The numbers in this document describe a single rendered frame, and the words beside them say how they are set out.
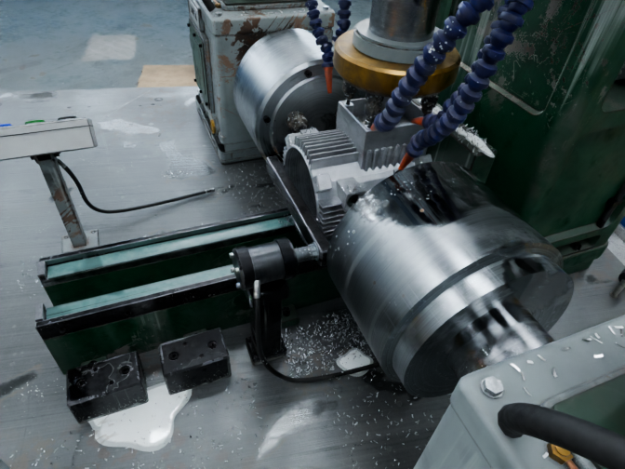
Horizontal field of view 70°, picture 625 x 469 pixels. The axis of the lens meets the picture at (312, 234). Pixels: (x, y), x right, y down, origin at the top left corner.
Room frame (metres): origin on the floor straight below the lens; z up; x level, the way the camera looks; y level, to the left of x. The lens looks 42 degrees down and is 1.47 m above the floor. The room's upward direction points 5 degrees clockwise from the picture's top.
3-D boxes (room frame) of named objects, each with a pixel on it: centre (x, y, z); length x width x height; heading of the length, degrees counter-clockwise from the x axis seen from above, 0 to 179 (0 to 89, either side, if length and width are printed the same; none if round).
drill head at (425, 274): (0.38, -0.18, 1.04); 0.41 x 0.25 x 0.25; 25
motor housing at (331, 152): (0.64, -0.06, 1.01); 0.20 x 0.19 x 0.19; 115
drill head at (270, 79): (0.92, 0.07, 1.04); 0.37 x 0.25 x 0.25; 25
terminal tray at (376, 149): (0.66, -0.10, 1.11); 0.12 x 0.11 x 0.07; 115
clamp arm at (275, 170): (0.57, 0.03, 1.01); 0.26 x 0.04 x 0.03; 25
